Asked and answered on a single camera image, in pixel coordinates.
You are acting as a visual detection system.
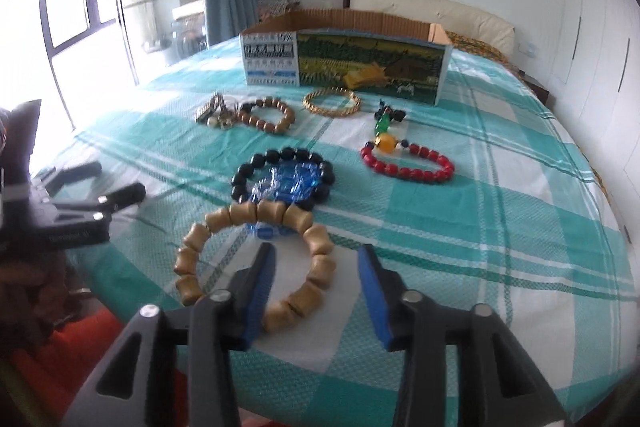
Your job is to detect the gold bangle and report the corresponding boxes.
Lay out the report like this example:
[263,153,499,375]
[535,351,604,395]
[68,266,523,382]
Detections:
[302,88,362,116]

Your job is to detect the clear water jug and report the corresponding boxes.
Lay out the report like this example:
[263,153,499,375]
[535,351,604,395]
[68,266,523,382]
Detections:
[171,19,207,54]

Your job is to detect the dark framed window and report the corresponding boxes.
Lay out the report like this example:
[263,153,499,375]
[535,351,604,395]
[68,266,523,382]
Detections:
[0,0,121,122]

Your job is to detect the white wardrobe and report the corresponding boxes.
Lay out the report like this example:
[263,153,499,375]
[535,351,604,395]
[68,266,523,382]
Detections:
[547,0,640,228]

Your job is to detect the red bead bracelet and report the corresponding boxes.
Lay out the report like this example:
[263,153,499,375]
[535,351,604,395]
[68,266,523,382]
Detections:
[360,133,456,184]

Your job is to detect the large wooden barrel-bead bracelet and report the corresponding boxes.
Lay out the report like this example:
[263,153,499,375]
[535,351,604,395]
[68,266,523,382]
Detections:
[173,201,337,334]

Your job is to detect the green pendant with black cord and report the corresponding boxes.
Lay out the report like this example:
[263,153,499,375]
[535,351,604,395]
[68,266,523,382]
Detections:
[372,99,407,140]

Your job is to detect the orange cloth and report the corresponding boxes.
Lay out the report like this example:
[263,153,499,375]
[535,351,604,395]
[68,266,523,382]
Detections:
[10,307,132,427]

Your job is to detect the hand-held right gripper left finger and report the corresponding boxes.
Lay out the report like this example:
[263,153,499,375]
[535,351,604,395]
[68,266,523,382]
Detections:
[70,242,277,427]

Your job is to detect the small brown bead bracelet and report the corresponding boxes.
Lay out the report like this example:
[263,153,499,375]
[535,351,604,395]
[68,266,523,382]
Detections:
[235,97,297,138]

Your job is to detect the metal charm key ring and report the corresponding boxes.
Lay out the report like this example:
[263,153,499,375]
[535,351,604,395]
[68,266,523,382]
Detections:
[196,93,241,130]

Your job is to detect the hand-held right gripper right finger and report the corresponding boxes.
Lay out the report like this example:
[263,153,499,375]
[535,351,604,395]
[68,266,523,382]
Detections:
[357,243,567,427]

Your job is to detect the dark wooden nightstand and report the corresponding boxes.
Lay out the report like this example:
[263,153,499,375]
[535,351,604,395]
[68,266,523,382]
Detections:
[520,72,552,108]

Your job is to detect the green checked bedsheet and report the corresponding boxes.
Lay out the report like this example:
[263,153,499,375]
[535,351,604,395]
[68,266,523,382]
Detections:
[30,32,632,427]

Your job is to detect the patterned floral pillow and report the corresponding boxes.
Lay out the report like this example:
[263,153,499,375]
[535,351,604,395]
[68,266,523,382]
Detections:
[257,0,302,20]
[444,30,517,68]

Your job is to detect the black bead bracelet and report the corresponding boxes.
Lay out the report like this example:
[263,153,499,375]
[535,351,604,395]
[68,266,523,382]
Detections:
[231,148,337,212]

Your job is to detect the printed cardboard box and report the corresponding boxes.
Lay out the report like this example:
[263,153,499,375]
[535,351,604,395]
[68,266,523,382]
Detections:
[240,8,455,106]

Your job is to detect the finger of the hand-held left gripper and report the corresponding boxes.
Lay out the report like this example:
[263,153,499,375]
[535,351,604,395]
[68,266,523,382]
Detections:
[31,161,104,196]
[52,183,147,224]

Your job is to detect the blue crystal bracelet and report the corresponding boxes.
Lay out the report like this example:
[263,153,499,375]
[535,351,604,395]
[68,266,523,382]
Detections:
[247,162,321,241]

